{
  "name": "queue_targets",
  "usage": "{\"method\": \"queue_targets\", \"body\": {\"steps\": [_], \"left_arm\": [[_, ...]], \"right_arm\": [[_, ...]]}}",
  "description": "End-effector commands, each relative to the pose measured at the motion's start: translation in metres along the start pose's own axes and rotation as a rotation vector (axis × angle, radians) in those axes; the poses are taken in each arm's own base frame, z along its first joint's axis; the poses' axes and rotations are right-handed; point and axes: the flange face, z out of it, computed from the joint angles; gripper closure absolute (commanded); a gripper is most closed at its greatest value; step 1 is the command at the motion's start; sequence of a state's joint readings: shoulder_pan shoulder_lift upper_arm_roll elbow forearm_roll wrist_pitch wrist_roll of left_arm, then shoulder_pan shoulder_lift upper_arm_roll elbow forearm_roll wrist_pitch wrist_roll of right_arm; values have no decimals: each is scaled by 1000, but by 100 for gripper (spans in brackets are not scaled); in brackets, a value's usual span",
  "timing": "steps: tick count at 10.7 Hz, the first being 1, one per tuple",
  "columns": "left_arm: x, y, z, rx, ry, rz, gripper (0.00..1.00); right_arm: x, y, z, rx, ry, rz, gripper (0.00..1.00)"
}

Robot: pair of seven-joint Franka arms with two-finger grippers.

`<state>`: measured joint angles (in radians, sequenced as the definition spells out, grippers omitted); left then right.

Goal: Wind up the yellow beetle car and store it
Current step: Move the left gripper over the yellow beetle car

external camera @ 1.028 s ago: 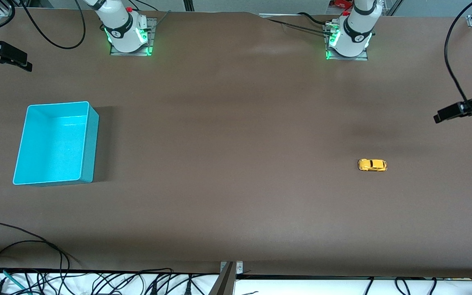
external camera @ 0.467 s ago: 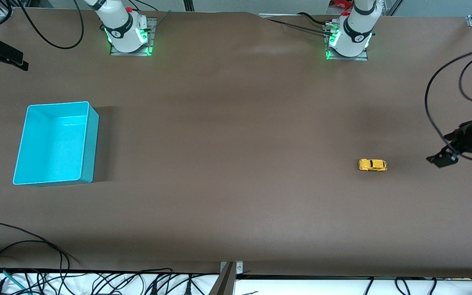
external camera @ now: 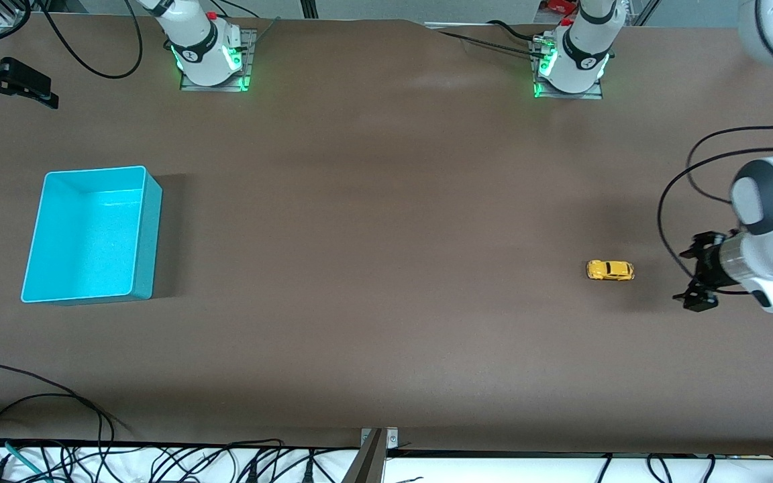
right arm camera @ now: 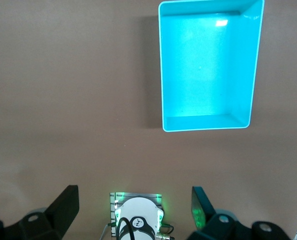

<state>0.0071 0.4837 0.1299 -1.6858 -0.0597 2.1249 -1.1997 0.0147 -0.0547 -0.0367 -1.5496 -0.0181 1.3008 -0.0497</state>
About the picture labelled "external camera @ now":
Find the yellow beetle toy car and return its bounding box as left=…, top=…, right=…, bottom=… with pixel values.
left=585, top=260, right=635, bottom=282

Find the teal plastic bin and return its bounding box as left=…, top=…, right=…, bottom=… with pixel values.
left=21, top=165, right=164, bottom=306

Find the brown table cover mat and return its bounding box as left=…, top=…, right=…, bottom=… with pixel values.
left=0, top=12, right=773, bottom=457

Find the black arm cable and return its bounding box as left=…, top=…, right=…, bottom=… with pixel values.
left=686, top=115, right=773, bottom=205
left=657, top=148, right=773, bottom=296
left=34, top=0, right=144, bottom=80

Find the black braided cable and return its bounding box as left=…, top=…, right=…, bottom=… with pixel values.
left=437, top=30, right=540, bottom=58

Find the teal cable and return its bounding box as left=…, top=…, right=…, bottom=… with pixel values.
left=0, top=436, right=45, bottom=477

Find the metal table bracket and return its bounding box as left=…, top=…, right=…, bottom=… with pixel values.
left=341, top=427, right=399, bottom=483

